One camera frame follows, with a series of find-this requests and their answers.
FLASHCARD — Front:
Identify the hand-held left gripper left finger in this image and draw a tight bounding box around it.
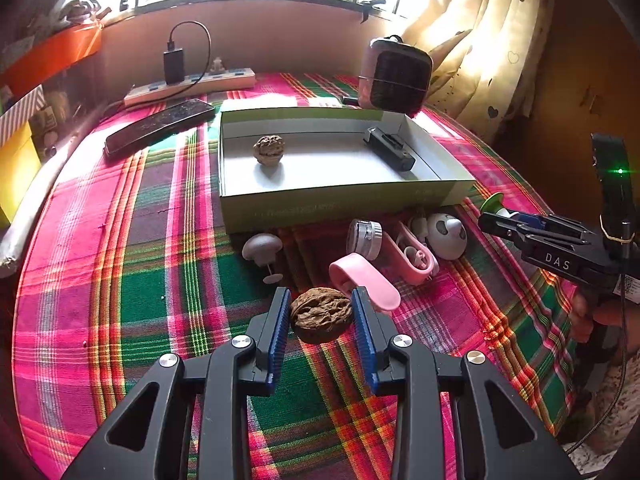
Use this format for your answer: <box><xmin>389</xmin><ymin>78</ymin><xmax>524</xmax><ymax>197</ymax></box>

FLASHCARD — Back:
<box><xmin>62</xmin><ymin>287</ymin><xmax>293</xmax><ymax>480</ymax></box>

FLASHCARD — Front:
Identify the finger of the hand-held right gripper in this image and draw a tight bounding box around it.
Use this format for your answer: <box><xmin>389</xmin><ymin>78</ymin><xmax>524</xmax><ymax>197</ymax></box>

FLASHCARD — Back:
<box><xmin>477</xmin><ymin>212</ymin><xmax>596</xmax><ymax>248</ymax></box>
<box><xmin>505</xmin><ymin>210</ymin><xmax>603</xmax><ymax>241</ymax></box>

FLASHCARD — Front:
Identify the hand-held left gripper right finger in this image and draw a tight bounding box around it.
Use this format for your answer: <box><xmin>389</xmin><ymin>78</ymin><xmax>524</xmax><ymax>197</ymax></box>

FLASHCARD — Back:
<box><xmin>350</xmin><ymin>287</ymin><xmax>583</xmax><ymax>480</ymax></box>

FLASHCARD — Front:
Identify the green white suction holder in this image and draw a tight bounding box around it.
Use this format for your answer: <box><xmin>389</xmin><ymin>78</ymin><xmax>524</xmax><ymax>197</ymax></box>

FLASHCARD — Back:
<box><xmin>480</xmin><ymin>192</ymin><xmax>523</xmax><ymax>221</ymax></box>

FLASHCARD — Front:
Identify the large brown walnut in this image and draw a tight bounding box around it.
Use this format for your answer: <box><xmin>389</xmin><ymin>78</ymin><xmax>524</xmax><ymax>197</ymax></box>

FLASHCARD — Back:
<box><xmin>289</xmin><ymin>287</ymin><xmax>353</xmax><ymax>345</ymax></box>

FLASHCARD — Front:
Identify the white panda shaped gadget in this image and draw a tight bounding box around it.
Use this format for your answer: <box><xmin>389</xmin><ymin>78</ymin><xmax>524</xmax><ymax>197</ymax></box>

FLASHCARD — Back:
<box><xmin>426</xmin><ymin>212</ymin><xmax>468</xmax><ymax>261</ymax></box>

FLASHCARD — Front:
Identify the pink plastic clip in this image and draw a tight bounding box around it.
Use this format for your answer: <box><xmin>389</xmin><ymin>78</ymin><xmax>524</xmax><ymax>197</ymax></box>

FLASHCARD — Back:
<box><xmin>328</xmin><ymin>254</ymin><xmax>402</xmax><ymax>312</ymax></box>

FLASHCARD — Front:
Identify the grey mushroom shaped knob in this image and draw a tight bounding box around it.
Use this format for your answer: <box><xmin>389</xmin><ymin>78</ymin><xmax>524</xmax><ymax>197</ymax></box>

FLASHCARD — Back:
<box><xmin>242</xmin><ymin>233</ymin><xmax>284</xmax><ymax>285</ymax></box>

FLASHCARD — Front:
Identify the shallow white cardboard box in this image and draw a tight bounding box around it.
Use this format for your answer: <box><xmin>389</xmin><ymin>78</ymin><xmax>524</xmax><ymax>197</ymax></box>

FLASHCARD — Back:
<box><xmin>218</xmin><ymin>106</ymin><xmax>477</xmax><ymax>236</ymax></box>

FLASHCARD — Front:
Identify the person's right hand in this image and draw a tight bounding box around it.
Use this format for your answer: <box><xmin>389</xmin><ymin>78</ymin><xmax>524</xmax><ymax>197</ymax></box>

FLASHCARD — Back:
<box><xmin>571</xmin><ymin>292</ymin><xmax>640</xmax><ymax>343</ymax></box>

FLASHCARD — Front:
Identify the small round clear jar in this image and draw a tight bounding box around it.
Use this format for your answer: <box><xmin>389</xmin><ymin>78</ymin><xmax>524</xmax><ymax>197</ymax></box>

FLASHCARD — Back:
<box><xmin>346</xmin><ymin>218</ymin><xmax>383</xmax><ymax>262</ymax></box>

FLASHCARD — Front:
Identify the black rectangular device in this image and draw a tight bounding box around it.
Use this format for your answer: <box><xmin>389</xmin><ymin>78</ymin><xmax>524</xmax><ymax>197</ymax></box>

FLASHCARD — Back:
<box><xmin>362</xmin><ymin>126</ymin><xmax>417</xmax><ymax>172</ymax></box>

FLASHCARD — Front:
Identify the light patterned cloth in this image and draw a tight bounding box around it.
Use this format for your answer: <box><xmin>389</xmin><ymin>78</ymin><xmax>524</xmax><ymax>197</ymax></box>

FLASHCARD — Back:
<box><xmin>565</xmin><ymin>360</ymin><xmax>640</xmax><ymax>466</ymax></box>

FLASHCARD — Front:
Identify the cream heart print curtain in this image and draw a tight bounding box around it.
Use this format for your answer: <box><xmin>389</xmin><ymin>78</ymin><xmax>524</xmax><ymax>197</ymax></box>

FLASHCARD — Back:
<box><xmin>400</xmin><ymin>0</ymin><xmax>558</xmax><ymax>146</ymax></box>

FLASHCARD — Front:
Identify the small dark desk heater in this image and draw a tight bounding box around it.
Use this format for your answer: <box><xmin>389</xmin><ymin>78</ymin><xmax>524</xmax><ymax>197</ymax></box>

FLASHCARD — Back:
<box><xmin>356</xmin><ymin>35</ymin><xmax>433</xmax><ymax>117</ymax></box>

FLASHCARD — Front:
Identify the small brown walnut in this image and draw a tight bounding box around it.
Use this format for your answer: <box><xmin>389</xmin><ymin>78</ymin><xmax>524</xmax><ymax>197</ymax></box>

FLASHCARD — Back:
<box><xmin>252</xmin><ymin>134</ymin><xmax>286</xmax><ymax>165</ymax></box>

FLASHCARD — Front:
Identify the black smartphone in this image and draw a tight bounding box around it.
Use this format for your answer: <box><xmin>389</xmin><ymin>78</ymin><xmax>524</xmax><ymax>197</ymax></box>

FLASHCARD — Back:
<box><xmin>103</xmin><ymin>99</ymin><xmax>217</xmax><ymax>160</ymax></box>

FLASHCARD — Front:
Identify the white power strip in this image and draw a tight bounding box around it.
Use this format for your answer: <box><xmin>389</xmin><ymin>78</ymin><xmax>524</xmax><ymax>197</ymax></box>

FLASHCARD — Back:
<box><xmin>123</xmin><ymin>66</ymin><xmax>257</xmax><ymax>107</ymax></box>

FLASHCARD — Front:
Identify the black charger plug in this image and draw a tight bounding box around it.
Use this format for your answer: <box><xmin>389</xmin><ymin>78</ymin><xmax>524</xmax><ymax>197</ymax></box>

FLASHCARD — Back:
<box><xmin>163</xmin><ymin>49</ymin><xmax>185</xmax><ymax>86</ymax></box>

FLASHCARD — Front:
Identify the yellow box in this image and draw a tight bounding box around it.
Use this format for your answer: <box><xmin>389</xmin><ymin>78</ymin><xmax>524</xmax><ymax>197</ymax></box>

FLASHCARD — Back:
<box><xmin>0</xmin><ymin>120</ymin><xmax>41</xmax><ymax>226</ymax></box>

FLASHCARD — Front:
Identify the striped box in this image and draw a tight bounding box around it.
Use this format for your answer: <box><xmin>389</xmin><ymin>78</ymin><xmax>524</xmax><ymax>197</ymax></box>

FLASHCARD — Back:
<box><xmin>0</xmin><ymin>85</ymin><xmax>46</xmax><ymax>146</ymax></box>

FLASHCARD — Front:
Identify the orange box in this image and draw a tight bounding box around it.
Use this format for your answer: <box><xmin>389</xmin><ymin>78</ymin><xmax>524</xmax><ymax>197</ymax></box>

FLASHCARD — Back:
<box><xmin>0</xmin><ymin>25</ymin><xmax>103</xmax><ymax>96</ymax></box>

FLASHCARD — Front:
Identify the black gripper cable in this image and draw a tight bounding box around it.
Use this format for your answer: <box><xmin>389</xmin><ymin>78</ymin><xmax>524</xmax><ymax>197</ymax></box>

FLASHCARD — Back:
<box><xmin>562</xmin><ymin>260</ymin><xmax>631</xmax><ymax>456</ymax></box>

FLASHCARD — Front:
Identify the black charger cable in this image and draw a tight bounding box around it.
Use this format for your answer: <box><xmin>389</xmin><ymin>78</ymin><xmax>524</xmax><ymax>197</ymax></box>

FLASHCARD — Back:
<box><xmin>167</xmin><ymin>21</ymin><xmax>211</xmax><ymax>88</ymax></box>

